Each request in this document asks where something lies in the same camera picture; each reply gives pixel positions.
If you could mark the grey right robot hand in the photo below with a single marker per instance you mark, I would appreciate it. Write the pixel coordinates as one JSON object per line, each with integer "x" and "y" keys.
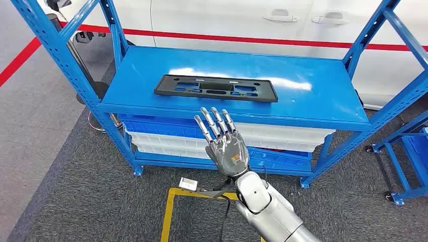
{"x": 230, "y": 155}

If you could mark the black plastic frame part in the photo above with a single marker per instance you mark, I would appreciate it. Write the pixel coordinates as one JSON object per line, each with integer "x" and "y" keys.
{"x": 267, "y": 94}

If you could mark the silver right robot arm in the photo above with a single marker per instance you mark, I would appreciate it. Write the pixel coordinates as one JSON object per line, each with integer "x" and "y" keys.
{"x": 267, "y": 207}

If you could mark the blue metal shelf rack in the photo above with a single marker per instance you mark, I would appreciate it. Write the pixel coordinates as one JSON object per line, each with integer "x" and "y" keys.
{"x": 217, "y": 66}

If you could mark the flat blue plastic tray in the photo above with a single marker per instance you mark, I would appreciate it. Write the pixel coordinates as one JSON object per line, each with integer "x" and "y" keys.
{"x": 277, "y": 158}

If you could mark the yellow floor tape marking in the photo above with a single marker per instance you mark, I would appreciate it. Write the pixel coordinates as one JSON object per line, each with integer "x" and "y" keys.
{"x": 167, "y": 213}

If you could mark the red barrier belt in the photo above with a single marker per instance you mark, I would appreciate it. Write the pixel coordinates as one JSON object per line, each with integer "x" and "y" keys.
{"x": 234, "y": 38}

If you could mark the white car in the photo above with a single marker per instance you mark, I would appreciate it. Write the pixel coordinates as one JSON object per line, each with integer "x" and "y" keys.
{"x": 234, "y": 20}

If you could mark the chrome round floor base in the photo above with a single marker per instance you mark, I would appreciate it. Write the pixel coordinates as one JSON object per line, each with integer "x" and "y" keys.
{"x": 96, "y": 127}

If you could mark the blue metal cart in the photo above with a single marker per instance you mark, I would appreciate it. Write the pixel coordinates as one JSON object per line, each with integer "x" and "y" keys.
{"x": 413, "y": 193}

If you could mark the black stanchion post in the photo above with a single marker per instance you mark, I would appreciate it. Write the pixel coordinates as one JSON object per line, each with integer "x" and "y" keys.
{"x": 97, "y": 92}

